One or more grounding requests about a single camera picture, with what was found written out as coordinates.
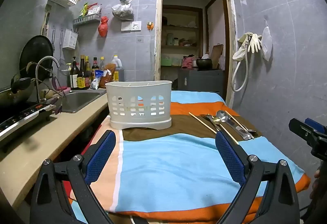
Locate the hanging kitchen knife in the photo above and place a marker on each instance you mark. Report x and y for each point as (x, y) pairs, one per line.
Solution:
(46, 19)

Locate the cooking oil jug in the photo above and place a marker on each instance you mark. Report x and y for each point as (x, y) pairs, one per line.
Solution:
(118, 68)

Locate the person's right hand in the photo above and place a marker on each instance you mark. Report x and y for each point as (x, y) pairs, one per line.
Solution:
(316, 174)

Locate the green jar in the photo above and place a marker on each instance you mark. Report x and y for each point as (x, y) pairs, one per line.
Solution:
(170, 39)

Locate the clear glass bottle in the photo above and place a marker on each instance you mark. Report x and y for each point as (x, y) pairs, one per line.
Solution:
(102, 63)

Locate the green snack packet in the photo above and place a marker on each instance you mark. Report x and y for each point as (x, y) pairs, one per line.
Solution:
(83, 9)

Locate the dark sauce bottle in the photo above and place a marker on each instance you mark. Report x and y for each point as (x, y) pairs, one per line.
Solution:
(74, 76)
(82, 78)
(89, 70)
(95, 65)

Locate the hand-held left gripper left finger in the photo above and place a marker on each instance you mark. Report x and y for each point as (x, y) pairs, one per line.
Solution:
(102, 152)

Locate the red cloth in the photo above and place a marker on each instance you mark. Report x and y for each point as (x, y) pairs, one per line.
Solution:
(188, 62)

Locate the white mesh bag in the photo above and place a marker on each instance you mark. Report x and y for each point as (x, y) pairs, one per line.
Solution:
(267, 40)

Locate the red white snack packet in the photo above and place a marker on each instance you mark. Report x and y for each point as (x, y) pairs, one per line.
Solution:
(94, 9)

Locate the ornate steel spoon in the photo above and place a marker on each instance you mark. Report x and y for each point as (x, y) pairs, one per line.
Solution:
(251, 131)

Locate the white hanging box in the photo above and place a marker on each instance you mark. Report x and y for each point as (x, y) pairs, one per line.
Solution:
(69, 39)

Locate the cream cloth bag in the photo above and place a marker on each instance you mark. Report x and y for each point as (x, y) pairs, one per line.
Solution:
(241, 53)

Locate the striped blanket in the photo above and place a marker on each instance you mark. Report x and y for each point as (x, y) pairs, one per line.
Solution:
(166, 162)

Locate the red plastic bag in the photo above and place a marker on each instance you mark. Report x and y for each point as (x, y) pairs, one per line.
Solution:
(103, 26)

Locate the black wok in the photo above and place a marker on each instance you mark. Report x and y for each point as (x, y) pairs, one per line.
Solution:
(35, 53)

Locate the orange spice bag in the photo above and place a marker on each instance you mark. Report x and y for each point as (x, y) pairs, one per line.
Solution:
(108, 76)

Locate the steel faucet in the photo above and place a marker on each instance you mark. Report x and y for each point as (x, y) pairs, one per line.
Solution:
(48, 58)

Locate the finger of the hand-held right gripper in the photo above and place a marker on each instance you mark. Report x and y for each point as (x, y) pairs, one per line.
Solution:
(300, 128)
(315, 124)

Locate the green box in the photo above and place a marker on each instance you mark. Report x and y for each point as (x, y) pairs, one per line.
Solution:
(170, 61)

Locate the black pot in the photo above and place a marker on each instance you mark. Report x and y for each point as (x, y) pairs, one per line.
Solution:
(203, 64)

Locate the steel fork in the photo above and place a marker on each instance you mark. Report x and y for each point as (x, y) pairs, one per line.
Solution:
(210, 122)

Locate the white plastic utensil basket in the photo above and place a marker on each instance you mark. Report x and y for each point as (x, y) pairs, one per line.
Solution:
(139, 101)

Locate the grey plastic bag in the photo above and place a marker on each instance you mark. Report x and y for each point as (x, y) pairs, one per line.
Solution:
(123, 11)

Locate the blue white packet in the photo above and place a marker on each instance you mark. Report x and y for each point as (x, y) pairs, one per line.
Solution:
(96, 81)

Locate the wooden shelving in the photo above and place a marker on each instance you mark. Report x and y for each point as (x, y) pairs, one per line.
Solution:
(178, 26)

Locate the steel sink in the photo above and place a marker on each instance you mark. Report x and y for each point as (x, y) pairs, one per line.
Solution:
(79, 99)

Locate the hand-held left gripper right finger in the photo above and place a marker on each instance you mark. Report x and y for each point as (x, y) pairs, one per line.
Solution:
(228, 153)

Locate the metal wall shelf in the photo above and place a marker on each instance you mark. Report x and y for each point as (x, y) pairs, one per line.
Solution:
(86, 19)

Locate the grey cabinet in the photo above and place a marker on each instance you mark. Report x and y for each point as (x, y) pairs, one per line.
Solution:
(201, 82)

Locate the wooden chopstick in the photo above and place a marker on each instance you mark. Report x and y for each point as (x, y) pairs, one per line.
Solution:
(238, 124)
(203, 123)
(229, 134)

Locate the white wall socket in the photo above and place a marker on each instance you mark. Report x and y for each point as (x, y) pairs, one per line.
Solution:
(130, 26)

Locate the small gold spoon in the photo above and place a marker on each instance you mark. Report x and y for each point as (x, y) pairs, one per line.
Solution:
(217, 119)

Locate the pale rubber gloves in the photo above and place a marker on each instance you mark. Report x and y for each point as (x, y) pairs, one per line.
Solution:
(254, 42)

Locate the white door frame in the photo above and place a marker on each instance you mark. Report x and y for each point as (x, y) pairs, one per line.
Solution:
(158, 35)

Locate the induction cooker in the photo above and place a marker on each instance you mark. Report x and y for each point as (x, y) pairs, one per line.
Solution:
(23, 118)

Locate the wooden cutting board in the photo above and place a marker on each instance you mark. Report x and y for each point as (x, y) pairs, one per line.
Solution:
(217, 55)

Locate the orange wall hook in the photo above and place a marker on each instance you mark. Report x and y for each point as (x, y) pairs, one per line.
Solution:
(150, 25)

